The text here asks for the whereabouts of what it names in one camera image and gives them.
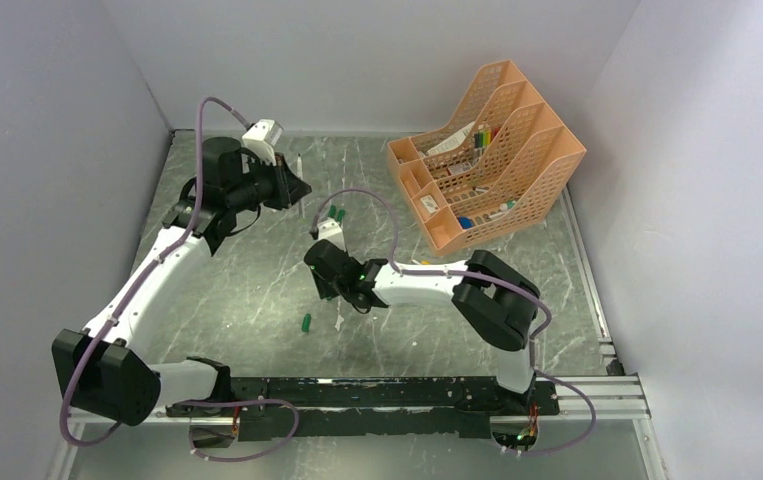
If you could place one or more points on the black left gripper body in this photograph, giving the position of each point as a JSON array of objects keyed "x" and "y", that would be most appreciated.
[{"x": 270, "y": 184}]

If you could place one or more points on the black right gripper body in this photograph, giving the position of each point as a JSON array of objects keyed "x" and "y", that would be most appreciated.
[{"x": 330, "y": 289}]

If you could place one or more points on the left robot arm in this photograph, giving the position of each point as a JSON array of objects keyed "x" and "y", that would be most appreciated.
[{"x": 99, "y": 368}]

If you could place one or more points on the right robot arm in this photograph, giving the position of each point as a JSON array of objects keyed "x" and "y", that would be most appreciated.
[{"x": 498, "y": 302}]

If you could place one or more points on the white staples box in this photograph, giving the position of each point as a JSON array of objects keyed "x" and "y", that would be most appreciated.
[{"x": 429, "y": 204}]

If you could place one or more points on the blue round object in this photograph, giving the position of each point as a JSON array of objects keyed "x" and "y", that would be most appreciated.
[{"x": 465, "y": 222}]

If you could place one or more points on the white paper booklet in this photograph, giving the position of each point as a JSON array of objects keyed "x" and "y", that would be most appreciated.
[{"x": 451, "y": 142}]

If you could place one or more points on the white green glue stick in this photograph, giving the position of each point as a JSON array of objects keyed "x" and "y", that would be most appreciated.
[{"x": 508, "y": 206}]

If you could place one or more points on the pack of coloured markers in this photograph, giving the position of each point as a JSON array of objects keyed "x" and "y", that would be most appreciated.
[{"x": 481, "y": 140}]

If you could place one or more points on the orange plastic desk organizer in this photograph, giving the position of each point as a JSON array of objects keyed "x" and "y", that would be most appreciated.
[{"x": 530, "y": 160}]

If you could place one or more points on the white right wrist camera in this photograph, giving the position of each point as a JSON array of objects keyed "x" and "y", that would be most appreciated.
[{"x": 331, "y": 230}]

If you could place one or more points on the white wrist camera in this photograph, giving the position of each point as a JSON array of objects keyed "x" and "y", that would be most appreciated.
[
  {"x": 261, "y": 139},
  {"x": 331, "y": 230}
]

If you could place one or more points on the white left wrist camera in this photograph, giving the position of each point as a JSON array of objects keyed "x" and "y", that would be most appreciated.
[{"x": 261, "y": 139}]

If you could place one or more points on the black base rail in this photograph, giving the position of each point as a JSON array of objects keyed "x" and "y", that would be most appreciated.
[{"x": 260, "y": 408}]

